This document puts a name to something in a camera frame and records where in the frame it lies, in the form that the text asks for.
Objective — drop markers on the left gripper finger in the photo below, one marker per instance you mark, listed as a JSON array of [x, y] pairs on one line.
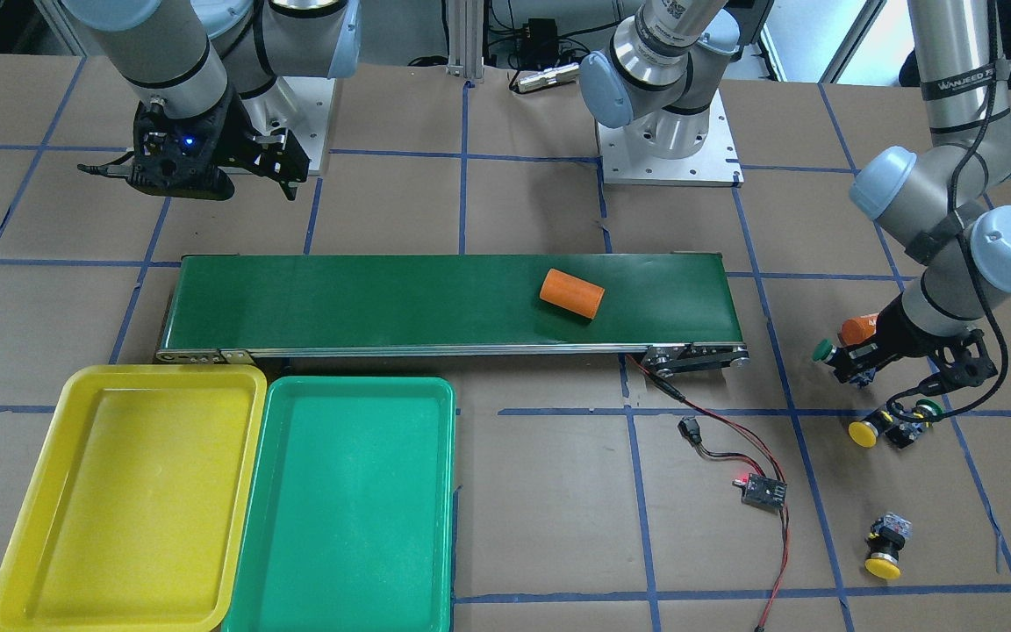
[[876, 357]]

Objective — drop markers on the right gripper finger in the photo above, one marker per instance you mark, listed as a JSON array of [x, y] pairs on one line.
[[278, 156]]

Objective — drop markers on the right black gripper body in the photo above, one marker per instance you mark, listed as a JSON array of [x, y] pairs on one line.
[[231, 133]]

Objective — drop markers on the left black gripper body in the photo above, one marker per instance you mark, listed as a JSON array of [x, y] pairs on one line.
[[893, 331]]

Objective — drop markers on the plain orange cylinder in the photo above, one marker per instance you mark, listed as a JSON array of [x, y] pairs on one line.
[[571, 293]]

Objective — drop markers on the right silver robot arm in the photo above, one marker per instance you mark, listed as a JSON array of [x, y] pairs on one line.
[[210, 79]]

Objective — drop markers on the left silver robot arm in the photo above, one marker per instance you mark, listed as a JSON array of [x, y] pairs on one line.
[[664, 64]]

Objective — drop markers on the orange cylinder labelled 4680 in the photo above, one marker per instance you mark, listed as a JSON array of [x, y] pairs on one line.
[[858, 331]]

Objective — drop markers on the yellow push button in cluster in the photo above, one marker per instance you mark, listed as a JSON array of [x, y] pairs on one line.
[[879, 425]]

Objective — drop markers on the small motor controller board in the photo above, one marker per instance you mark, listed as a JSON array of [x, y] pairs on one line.
[[762, 492]]

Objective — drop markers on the green conveyor belt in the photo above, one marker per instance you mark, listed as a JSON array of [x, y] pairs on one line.
[[675, 313]]

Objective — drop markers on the lone yellow push button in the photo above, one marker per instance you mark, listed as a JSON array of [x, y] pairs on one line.
[[886, 539]]

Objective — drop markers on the yellow plastic tray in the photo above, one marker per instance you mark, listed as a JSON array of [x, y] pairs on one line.
[[133, 518]]

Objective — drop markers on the green plastic tray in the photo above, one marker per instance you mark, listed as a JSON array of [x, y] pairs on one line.
[[351, 512]]

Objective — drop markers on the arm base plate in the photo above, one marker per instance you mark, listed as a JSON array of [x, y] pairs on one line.
[[305, 106], [665, 148]]

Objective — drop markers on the aluminium frame post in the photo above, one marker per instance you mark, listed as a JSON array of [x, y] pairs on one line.
[[465, 33]]

